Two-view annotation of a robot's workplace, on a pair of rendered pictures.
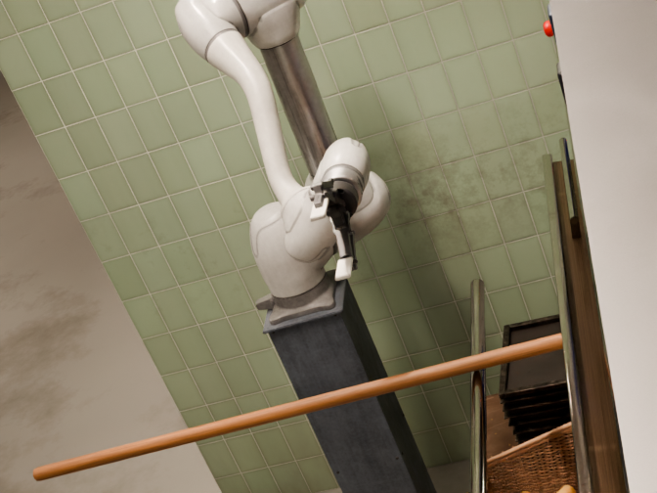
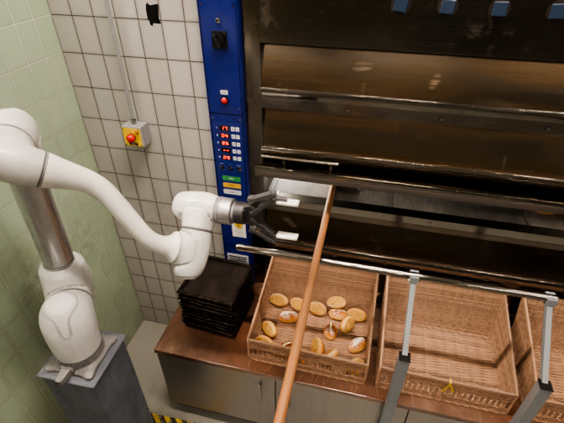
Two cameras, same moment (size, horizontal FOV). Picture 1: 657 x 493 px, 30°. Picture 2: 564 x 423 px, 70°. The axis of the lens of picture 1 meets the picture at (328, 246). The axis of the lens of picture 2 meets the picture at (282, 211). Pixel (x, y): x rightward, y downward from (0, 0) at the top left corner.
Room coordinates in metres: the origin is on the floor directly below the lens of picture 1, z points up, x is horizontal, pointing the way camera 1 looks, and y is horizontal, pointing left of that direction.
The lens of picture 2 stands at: (2.19, 1.03, 2.28)
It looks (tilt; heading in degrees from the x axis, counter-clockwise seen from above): 36 degrees down; 267
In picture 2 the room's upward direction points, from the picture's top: straight up
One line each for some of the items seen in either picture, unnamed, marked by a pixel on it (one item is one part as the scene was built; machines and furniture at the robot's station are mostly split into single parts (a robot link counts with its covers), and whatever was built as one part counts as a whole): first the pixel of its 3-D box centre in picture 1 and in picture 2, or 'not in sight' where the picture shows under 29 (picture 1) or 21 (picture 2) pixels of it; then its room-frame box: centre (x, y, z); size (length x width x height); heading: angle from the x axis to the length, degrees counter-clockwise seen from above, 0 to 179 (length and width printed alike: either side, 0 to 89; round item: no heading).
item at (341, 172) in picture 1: (341, 190); (227, 211); (2.31, -0.07, 1.49); 0.09 x 0.06 x 0.09; 74
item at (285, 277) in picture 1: (285, 244); (69, 321); (2.86, 0.10, 1.17); 0.18 x 0.16 x 0.22; 110
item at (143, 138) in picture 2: not in sight; (136, 133); (2.77, -0.74, 1.46); 0.10 x 0.07 x 0.10; 163
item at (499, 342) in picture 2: not in sight; (441, 336); (1.39, -0.10, 0.72); 0.56 x 0.49 x 0.28; 163
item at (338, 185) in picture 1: (338, 206); (248, 213); (2.24, -0.05, 1.49); 0.09 x 0.07 x 0.08; 164
